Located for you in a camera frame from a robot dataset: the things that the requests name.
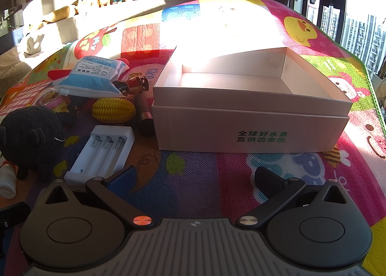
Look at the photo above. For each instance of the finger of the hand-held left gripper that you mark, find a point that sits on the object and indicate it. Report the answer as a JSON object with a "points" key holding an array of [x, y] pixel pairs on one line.
{"points": [[13, 214]]}

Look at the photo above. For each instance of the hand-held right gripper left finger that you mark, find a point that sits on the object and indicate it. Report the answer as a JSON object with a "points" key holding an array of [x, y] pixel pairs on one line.
{"points": [[120, 178]]}

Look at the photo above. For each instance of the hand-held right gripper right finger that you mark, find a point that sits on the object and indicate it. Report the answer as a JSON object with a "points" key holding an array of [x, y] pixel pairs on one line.
{"points": [[266, 179]]}

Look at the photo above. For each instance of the white battery charger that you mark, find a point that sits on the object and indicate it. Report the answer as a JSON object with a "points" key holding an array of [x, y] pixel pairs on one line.
{"points": [[102, 155]]}

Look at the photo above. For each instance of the white bottle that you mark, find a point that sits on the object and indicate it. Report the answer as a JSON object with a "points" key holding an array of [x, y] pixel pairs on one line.
{"points": [[6, 182]]}

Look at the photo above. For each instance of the white cardboard box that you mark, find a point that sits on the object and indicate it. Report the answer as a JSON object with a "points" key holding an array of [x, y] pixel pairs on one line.
{"points": [[241, 125]]}

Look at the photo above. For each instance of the dark red cylinder bottle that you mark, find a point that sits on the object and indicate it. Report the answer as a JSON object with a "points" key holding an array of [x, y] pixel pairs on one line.
{"points": [[144, 116]]}

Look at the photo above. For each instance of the yellow corn toy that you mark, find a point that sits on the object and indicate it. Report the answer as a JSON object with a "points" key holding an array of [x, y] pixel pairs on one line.
{"points": [[113, 110]]}

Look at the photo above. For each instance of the black plush toy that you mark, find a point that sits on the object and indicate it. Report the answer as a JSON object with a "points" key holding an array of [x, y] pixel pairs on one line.
{"points": [[27, 140]]}

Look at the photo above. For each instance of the dark toy figure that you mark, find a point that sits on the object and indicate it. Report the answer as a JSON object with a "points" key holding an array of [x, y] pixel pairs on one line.
{"points": [[132, 85]]}

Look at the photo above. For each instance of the blue and white packet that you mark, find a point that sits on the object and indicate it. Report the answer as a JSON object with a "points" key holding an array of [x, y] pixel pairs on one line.
{"points": [[90, 76]]}

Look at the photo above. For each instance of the colourful cartoon play mat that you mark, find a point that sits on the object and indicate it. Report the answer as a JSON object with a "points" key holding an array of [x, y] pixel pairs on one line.
{"points": [[211, 167]]}

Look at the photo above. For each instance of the long tan plush toy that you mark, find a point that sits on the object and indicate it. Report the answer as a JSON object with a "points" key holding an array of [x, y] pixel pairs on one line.
{"points": [[58, 15]]}

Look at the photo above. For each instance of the dark glass cabinet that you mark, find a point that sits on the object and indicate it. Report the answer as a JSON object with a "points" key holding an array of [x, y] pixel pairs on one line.
{"points": [[10, 22]]}

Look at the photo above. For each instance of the window with dark frame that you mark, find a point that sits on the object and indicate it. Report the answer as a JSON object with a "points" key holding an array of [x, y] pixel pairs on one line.
{"points": [[362, 31]]}

